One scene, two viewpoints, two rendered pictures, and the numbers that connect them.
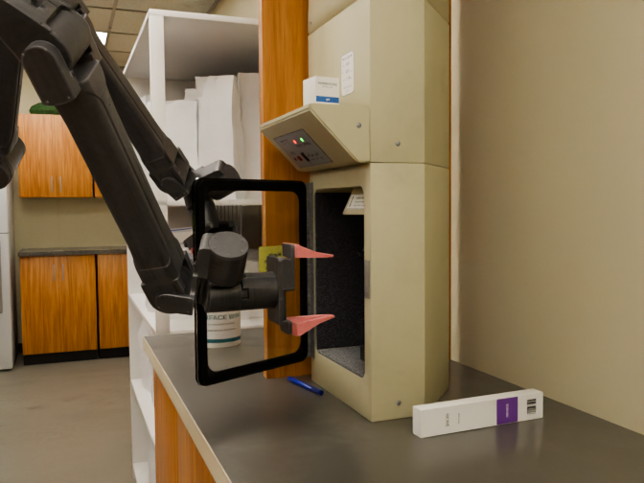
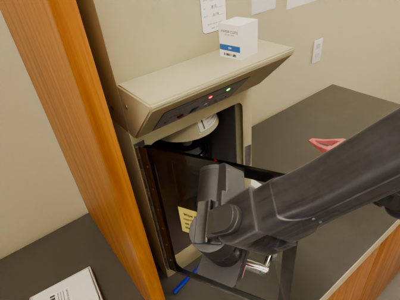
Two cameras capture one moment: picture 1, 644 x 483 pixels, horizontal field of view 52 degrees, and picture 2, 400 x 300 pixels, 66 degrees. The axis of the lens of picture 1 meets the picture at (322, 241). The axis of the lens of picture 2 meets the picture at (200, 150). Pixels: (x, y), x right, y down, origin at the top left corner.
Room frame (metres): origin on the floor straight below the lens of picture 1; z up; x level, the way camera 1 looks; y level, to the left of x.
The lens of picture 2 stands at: (1.46, 0.54, 1.70)
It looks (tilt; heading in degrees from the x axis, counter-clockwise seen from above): 35 degrees down; 258
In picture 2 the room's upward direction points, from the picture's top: 7 degrees counter-clockwise
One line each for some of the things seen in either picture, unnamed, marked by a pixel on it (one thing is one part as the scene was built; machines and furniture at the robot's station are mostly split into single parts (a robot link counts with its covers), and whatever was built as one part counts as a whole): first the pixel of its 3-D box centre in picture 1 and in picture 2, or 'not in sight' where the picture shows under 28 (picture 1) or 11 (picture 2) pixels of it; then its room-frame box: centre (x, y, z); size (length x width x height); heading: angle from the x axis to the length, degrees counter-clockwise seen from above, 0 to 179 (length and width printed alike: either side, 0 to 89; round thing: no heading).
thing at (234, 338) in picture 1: (255, 276); (219, 236); (1.35, 0.14, 1.19); 0.30 x 0.01 x 0.40; 138
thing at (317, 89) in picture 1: (320, 95); (238, 38); (1.25, 0.00, 1.54); 0.05 x 0.05 x 0.06; 29
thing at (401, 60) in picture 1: (392, 209); (171, 119); (1.37, -0.15, 1.33); 0.32 x 0.25 x 0.77; 21
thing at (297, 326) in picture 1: (305, 310); not in sight; (1.04, 0.03, 1.17); 0.09 x 0.07 x 0.07; 110
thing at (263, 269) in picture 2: not in sight; (249, 256); (1.32, 0.21, 1.20); 0.10 x 0.05 x 0.03; 138
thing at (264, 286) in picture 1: (261, 290); not in sight; (1.01, 0.09, 1.20); 0.07 x 0.07 x 0.10; 20
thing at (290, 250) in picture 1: (304, 265); (325, 152); (1.04, 0.03, 1.24); 0.09 x 0.07 x 0.07; 110
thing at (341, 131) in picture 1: (309, 142); (212, 90); (1.31, 0.02, 1.46); 0.32 x 0.12 x 0.10; 21
